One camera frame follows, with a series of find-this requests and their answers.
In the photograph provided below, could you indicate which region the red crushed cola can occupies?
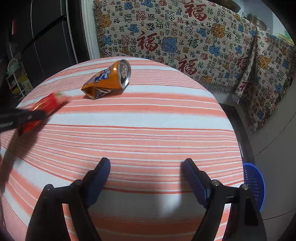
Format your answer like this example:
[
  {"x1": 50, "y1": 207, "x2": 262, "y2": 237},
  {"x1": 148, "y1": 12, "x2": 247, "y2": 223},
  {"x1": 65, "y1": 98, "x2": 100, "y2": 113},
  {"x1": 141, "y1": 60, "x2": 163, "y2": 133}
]
[{"x1": 18, "y1": 92, "x2": 69, "y2": 136}]

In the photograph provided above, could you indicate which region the yellow cardboard box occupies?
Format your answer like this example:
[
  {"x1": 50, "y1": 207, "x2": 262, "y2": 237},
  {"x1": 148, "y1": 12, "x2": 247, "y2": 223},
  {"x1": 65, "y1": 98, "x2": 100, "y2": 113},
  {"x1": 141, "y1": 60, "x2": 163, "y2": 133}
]
[{"x1": 17, "y1": 74, "x2": 33, "y2": 94}]

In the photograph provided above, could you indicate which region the patterned fu character blanket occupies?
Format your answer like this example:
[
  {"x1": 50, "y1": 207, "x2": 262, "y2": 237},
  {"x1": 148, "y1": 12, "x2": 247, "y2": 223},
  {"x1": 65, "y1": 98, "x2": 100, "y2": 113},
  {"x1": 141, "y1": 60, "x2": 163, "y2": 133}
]
[{"x1": 93, "y1": 0, "x2": 295, "y2": 132}]

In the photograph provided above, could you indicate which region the white wire storage rack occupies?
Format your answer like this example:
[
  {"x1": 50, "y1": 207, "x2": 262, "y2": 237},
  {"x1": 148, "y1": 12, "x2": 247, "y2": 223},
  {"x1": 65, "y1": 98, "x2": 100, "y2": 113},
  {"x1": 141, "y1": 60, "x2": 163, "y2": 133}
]
[{"x1": 6, "y1": 58, "x2": 26, "y2": 102}]

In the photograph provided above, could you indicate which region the pink striped tablecloth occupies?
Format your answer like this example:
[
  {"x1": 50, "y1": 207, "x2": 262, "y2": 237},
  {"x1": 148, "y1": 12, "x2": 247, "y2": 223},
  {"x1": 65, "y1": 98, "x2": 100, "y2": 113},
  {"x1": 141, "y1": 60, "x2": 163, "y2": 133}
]
[{"x1": 1, "y1": 56, "x2": 243, "y2": 240}]

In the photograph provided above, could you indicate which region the green yellow container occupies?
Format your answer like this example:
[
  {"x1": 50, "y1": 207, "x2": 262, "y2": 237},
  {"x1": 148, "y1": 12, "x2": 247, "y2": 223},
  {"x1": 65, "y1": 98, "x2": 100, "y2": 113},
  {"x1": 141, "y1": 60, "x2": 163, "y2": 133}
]
[{"x1": 277, "y1": 31, "x2": 295, "y2": 45}]

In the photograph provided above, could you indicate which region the black wok pan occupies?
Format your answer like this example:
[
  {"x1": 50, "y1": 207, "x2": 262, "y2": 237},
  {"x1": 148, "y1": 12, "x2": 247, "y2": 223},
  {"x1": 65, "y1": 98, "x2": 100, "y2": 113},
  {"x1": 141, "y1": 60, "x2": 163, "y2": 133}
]
[{"x1": 213, "y1": 0, "x2": 241, "y2": 13}]

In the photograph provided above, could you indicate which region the white door frame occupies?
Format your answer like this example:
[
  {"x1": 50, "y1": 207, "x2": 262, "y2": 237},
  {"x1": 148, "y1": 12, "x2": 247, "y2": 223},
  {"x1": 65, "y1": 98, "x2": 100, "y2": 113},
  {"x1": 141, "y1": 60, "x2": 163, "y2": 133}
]
[{"x1": 81, "y1": 0, "x2": 100, "y2": 60}]

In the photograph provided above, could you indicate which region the blue plastic basket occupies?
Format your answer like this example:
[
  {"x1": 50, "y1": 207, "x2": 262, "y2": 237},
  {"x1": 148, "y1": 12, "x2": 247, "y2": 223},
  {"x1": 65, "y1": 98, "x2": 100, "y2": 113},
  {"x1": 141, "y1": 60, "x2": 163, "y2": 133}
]
[{"x1": 243, "y1": 163, "x2": 266, "y2": 211}]

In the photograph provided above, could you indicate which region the dark refrigerator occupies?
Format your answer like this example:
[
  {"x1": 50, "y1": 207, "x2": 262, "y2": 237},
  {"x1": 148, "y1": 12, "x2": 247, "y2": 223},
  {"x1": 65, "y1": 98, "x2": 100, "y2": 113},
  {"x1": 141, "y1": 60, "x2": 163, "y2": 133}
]
[{"x1": 14, "y1": 1, "x2": 90, "y2": 78}]

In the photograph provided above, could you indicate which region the orange crushed soda can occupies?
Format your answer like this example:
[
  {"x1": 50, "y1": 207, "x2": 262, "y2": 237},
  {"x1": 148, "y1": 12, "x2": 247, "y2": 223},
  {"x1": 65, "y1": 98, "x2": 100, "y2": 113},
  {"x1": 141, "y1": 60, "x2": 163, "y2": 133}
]
[{"x1": 81, "y1": 59, "x2": 132, "y2": 100}]

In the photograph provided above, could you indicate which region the steel pot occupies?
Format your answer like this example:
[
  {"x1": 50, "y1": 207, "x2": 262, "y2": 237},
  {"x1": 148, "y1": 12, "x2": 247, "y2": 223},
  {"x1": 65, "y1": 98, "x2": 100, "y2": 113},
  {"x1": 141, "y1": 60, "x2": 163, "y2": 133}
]
[{"x1": 242, "y1": 12, "x2": 270, "y2": 32}]

